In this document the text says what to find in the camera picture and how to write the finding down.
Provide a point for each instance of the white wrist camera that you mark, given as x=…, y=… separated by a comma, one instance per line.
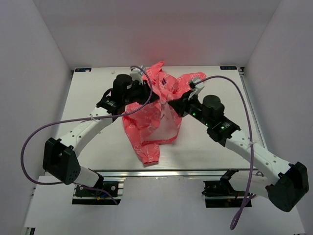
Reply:
x=137, y=73
x=196, y=86

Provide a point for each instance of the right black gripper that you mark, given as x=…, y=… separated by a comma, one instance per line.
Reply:
x=180, y=105

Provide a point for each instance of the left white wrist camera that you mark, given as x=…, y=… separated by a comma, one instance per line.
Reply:
x=137, y=73

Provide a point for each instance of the blue corner label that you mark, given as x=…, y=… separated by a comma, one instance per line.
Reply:
x=228, y=67
x=82, y=70

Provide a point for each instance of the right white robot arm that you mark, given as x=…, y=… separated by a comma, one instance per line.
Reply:
x=284, y=185

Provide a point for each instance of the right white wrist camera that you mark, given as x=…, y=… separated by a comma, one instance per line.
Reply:
x=196, y=86

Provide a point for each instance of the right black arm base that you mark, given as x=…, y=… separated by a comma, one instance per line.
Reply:
x=222, y=187

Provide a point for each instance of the pink patterned jacket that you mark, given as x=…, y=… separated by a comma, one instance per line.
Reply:
x=157, y=123

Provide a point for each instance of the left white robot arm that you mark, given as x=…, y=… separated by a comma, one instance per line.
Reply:
x=60, y=156

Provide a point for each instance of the right blue corner label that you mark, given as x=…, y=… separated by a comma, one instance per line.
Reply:
x=228, y=67

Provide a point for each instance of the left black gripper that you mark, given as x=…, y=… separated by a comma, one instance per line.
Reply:
x=144, y=88

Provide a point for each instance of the left blue corner label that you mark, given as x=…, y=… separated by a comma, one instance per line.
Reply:
x=82, y=70

